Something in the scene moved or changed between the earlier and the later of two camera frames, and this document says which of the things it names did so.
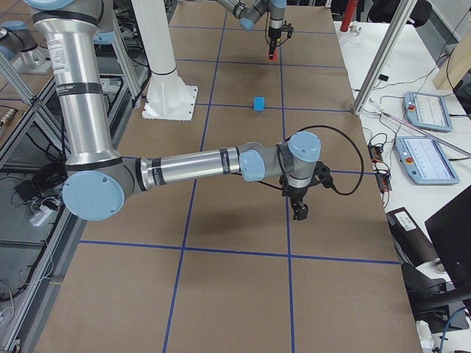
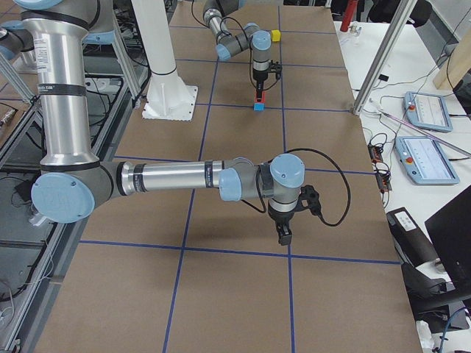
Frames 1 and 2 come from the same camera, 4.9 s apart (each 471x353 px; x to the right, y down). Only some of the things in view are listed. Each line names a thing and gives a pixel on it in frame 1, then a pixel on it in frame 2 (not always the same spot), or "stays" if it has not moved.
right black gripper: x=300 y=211 to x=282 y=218
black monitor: x=450 y=226 stays
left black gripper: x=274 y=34 to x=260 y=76
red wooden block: x=275 y=56 to x=262 y=100
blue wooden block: x=259 y=103 stays
